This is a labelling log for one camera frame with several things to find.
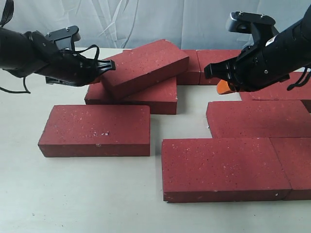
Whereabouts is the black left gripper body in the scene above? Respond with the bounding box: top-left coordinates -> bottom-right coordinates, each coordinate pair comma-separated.
45,53 -> 115,87

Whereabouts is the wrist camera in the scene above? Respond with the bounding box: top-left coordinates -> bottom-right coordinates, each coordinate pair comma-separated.
45,26 -> 81,50
225,11 -> 279,45

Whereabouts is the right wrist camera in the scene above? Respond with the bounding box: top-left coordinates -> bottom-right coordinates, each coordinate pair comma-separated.
225,11 -> 279,45

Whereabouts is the large front red brick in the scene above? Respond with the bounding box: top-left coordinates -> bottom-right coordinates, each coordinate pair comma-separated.
161,138 -> 292,203

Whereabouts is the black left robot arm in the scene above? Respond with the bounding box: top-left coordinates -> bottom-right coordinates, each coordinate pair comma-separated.
0,26 -> 116,87

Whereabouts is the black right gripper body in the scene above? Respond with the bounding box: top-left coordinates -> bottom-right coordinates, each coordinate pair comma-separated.
204,47 -> 290,92

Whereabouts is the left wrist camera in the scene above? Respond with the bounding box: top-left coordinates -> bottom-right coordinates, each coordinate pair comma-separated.
45,26 -> 81,50

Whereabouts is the wrinkled white backdrop cloth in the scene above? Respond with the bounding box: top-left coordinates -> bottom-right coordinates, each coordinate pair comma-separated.
6,0 -> 310,50

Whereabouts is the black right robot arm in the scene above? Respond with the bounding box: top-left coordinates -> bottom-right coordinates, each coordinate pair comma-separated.
204,9 -> 311,95

